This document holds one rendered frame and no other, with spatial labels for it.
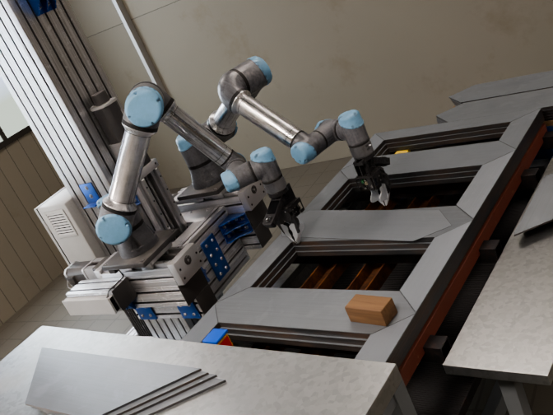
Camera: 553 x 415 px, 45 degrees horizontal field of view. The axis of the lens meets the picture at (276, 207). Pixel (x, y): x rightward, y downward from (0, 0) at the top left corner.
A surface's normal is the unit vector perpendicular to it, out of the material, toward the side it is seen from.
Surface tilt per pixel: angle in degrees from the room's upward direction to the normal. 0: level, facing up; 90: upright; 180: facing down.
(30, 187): 90
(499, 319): 0
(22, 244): 90
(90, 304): 90
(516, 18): 90
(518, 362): 0
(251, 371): 0
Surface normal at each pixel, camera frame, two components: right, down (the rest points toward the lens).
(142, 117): 0.17, 0.23
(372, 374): -0.39, -0.84
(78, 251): -0.45, 0.52
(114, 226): 0.08, 0.47
